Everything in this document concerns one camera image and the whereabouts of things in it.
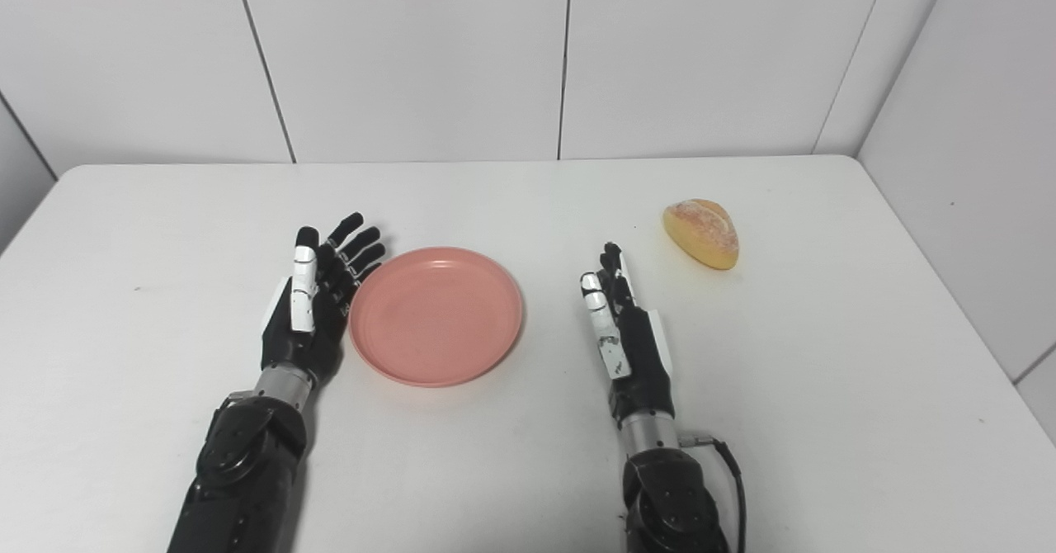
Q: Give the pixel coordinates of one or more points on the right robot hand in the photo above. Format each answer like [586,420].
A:
[631,355]

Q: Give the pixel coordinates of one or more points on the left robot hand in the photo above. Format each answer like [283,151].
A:
[309,314]

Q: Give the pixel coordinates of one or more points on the pink plate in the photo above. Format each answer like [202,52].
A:
[436,315]

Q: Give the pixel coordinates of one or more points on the bread roll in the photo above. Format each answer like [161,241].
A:
[703,231]

